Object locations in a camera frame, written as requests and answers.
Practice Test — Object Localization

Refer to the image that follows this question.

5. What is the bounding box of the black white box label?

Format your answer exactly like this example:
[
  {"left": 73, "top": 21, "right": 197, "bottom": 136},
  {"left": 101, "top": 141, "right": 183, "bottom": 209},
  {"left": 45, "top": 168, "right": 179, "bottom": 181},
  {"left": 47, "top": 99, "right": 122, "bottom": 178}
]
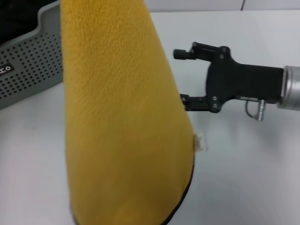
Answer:
[{"left": 0, "top": 62, "right": 15, "bottom": 76}]

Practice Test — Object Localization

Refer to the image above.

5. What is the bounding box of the yellow towel with black edge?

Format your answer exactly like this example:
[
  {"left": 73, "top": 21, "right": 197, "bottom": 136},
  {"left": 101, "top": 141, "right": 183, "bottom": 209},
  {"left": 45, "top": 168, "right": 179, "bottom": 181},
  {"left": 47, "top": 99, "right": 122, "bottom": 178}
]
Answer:
[{"left": 59, "top": 0, "right": 208, "bottom": 225}]

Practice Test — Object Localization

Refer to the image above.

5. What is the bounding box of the right gripper metal connector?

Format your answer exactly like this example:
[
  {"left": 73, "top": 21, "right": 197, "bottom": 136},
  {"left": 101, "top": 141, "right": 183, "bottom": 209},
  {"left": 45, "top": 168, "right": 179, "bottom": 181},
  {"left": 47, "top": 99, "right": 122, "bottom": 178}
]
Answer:
[{"left": 256, "top": 99, "right": 267, "bottom": 122}]

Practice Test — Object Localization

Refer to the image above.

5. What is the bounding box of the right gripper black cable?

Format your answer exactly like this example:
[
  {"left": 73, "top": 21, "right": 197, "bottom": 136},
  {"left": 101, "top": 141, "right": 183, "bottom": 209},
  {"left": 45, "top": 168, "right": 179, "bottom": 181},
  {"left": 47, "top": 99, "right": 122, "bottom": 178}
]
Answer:
[{"left": 244, "top": 98, "right": 258, "bottom": 119}]

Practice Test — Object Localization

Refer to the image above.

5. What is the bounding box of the grey perforated storage box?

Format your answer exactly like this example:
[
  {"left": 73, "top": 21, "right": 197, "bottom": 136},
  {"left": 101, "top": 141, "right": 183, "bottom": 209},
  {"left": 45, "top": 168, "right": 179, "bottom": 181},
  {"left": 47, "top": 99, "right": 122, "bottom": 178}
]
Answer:
[{"left": 0, "top": 0, "right": 64, "bottom": 110}]

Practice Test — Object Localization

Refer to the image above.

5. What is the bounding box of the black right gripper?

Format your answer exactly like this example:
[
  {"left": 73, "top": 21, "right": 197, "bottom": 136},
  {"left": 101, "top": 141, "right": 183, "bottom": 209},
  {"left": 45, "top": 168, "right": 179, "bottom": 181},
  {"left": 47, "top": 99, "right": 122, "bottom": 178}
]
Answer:
[{"left": 173, "top": 42, "right": 285, "bottom": 113}]

